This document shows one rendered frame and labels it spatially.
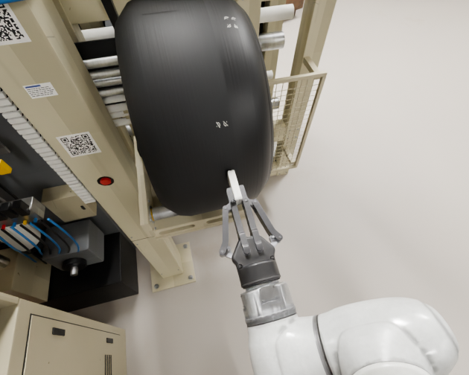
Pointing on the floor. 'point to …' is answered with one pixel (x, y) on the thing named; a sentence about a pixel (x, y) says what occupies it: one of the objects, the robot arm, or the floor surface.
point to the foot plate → (176, 274)
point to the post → (75, 120)
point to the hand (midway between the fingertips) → (234, 187)
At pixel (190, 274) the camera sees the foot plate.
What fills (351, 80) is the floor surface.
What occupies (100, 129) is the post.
